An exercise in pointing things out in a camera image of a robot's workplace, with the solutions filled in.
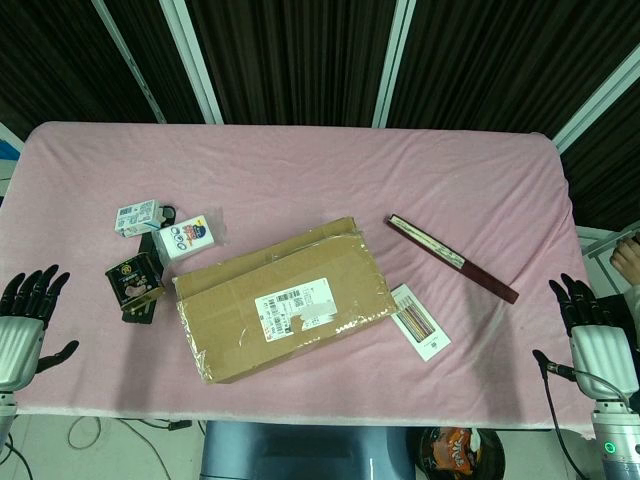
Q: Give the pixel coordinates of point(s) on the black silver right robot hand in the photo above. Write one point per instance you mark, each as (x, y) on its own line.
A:
(600, 355)

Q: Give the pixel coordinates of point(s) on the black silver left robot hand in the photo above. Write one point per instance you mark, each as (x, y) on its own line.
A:
(17, 345)

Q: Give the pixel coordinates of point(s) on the brown cardboard shipping box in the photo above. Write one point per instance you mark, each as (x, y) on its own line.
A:
(280, 300)

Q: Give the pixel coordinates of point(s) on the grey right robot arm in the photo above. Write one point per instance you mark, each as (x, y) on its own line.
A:
(615, 445)

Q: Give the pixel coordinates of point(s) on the person's hand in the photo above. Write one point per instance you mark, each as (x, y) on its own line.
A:
(627, 260)

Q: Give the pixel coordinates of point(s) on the long dark red box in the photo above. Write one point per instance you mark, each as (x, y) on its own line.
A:
(450, 257)

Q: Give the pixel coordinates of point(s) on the white pack of pens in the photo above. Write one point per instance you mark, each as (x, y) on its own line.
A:
(422, 330)

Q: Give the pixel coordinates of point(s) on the white blue card pack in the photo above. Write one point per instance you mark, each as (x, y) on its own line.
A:
(187, 237)

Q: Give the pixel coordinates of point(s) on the black gold food tin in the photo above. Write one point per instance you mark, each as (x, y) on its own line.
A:
(132, 282)

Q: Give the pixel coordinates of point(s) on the black bowl with orange snack bag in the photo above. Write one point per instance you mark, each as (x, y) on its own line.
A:
(457, 450)

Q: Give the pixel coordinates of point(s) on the white blue small carton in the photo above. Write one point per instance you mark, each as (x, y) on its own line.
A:
(135, 217)

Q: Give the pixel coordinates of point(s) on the white blue panel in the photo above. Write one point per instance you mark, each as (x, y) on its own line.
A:
(7, 150)

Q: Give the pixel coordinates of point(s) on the black round small object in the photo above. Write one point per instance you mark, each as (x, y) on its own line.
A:
(169, 212)

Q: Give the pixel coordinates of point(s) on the pink tablecloth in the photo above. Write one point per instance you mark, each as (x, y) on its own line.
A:
(300, 175)

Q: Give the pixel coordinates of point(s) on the white aluminium frame post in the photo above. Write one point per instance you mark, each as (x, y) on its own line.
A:
(395, 60)
(595, 107)
(192, 60)

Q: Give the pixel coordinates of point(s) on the grey slotted rail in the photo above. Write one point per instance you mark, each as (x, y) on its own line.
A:
(130, 65)

